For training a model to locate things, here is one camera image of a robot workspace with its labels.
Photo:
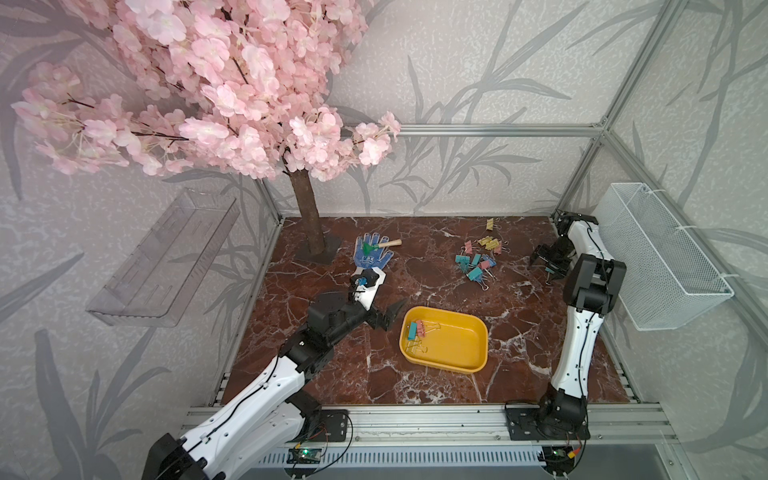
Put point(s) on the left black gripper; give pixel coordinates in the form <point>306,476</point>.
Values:
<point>373,318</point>

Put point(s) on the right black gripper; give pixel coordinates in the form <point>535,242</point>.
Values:
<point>560,269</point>

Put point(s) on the yellow plastic storage tray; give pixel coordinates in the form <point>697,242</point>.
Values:
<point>460,345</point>

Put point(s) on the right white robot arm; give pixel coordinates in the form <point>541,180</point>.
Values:
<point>593,280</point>

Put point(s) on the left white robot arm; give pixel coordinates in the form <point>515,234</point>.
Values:
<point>273,409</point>

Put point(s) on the blue binder clip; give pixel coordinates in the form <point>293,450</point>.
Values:
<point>491,259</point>

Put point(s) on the blue dotted work glove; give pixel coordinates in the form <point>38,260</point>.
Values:
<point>379,258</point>

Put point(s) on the left green circuit board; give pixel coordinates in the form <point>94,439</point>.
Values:
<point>301,455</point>

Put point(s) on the right circuit board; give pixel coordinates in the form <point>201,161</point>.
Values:
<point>560,461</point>

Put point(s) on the pink blossom artificial tree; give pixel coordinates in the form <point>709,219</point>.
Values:
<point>241,86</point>

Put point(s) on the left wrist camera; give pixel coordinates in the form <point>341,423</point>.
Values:
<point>364,285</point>

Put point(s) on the green wooden-handled garden tool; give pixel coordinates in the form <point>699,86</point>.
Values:
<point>369,248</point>

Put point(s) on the white wire mesh basket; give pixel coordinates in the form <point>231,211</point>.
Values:
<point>670,281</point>

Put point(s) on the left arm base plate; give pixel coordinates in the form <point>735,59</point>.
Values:
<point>328,425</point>

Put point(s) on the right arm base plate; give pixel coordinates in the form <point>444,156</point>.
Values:
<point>554,422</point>

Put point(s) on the aluminium front rail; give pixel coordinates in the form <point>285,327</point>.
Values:
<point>467,435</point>

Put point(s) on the clear acrylic wall shelf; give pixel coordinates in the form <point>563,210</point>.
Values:
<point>161,276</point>

